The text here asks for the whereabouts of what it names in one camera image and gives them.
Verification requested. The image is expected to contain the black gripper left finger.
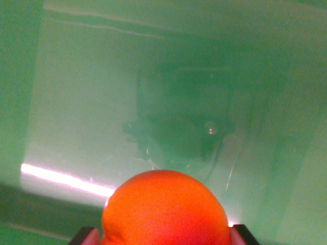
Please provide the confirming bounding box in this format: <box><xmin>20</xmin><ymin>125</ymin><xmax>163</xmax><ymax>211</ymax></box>
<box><xmin>69</xmin><ymin>226</ymin><xmax>100</xmax><ymax>245</ymax></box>

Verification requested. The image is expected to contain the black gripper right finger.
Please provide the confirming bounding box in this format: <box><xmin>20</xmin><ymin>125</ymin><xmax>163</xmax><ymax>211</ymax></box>
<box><xmin>229</xmin><ymin>224</ymin><xmax>260</xmax><ymax>245</ymax></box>

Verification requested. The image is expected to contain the yellow orange apricot fruit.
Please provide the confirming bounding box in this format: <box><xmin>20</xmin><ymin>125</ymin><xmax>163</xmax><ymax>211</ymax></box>
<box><xmin>99</xmin><ymin>169</ymin><xmax>235</xmax><ymax>245</ymax></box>

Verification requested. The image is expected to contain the green plastic bin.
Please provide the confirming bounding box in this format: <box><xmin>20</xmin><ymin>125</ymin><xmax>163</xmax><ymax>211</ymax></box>
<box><xmin>0</xmin><ymin>0</ymin><xmax>327</xmax><ymax>245</ymax></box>

